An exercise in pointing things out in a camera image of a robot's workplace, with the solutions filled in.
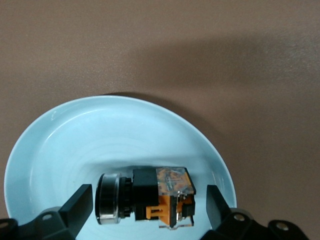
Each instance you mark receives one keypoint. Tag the orange and black push-button switch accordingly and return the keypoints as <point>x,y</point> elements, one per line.
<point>147,190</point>

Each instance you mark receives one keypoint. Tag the light blue plate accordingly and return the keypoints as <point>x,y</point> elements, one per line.
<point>100,140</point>

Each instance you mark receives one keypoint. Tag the brown table mat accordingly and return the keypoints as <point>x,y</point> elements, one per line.
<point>175,50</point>

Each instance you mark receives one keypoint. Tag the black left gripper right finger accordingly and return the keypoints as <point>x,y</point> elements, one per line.
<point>220,215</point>

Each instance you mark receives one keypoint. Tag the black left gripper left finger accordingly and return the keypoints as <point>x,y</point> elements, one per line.
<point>75,212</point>

